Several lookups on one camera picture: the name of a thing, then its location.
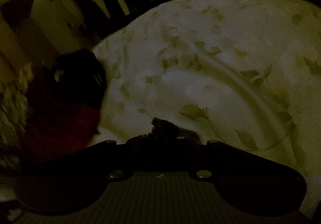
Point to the red cloth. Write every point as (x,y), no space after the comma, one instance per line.
(60,128)

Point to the monkey-print cloth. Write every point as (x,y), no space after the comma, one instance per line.
(12,113)

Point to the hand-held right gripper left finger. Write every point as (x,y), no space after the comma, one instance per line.
(148,147)

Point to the white leaf-print blanket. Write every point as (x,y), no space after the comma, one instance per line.
(200,63)

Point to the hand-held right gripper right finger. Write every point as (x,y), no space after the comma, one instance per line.
(175,148)

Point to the dark grey garment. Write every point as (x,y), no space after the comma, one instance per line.
(166,126)

